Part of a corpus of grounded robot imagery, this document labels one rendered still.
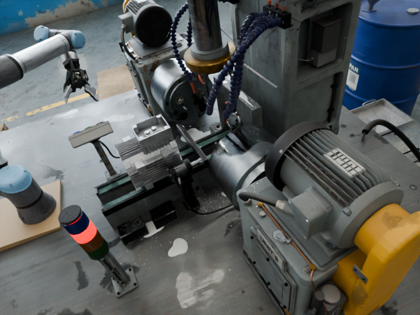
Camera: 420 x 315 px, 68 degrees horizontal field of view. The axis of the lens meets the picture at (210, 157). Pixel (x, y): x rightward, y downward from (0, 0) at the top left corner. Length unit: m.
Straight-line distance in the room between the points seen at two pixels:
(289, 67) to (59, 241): 1.09
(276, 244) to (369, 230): 0.22
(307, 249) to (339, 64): 0.73
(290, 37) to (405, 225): 0.65
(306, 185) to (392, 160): 0.86
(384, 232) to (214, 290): 0.64
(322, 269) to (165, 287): 0.59
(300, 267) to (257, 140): 0.41
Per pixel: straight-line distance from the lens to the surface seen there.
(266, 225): 0.78
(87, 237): 0.91
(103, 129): 1.35
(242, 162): 0.92
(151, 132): 1.14
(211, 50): 1.05
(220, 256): 1.15
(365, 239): 0.63
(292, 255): 0.74
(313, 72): 1.20
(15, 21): 6.79
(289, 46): 1.04
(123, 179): 1.31
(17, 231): 1.53
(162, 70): 1.44
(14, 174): 1.41
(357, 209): 0.60
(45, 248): 1.43
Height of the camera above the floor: 1.82
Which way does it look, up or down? 45 degrees down
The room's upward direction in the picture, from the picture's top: 12 degrees counter-clockwise
